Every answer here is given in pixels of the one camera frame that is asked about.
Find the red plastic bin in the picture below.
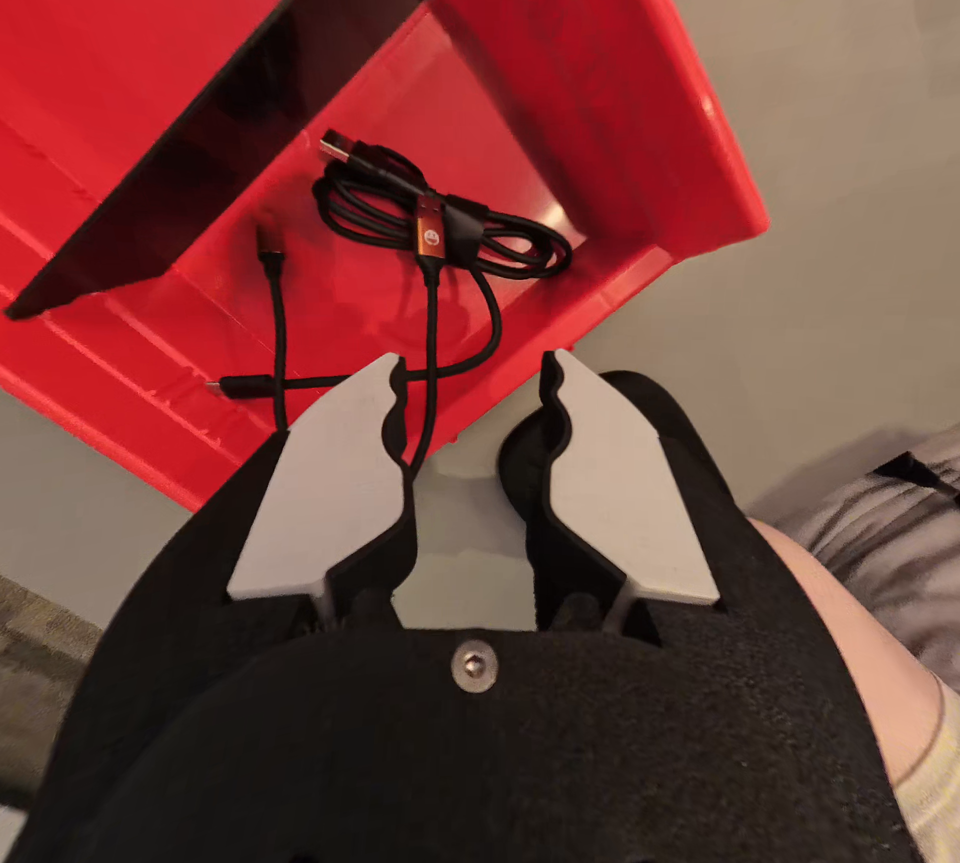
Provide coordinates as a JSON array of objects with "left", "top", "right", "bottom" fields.
[{"left": 0, "top": 0, "right": 772, "bottom": 513}]

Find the grey striped cloth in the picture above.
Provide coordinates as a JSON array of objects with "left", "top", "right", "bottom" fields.
[{"left": 780, "top": 424, "right": 960, "bottom": 692}]

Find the person's right forearm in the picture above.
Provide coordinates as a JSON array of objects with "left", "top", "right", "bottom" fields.
[{"left": 748, "top": 516, "right": 960, "bottom": 863}]

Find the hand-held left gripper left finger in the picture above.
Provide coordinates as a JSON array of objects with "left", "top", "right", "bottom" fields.
[{"left": 226, "top": 351, "right": 420, "bottom": 630}]

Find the black multi-head charging cable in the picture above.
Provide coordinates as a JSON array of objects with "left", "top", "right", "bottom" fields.
[{"left": 206, "top": 129, "right": 575, "bottom": 474}]

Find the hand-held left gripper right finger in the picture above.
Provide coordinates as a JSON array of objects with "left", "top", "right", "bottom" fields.
[{"left": 497, "top": 349, "right": 723, "bottom": 633}]

